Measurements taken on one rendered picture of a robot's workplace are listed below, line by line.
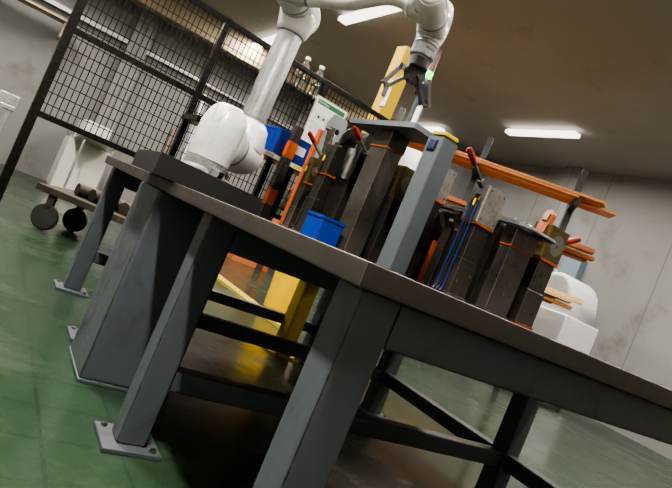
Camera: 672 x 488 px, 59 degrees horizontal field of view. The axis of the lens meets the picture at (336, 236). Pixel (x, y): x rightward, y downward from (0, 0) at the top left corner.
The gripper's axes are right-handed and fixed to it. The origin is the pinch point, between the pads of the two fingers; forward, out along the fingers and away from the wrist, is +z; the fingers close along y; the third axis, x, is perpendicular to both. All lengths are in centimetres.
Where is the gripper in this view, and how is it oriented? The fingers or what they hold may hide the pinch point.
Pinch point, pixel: (398, 112)
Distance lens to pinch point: 211.2
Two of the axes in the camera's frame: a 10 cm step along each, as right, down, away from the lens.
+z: -3.9, 9.2, -0.3
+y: 8.4, 3.6, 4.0
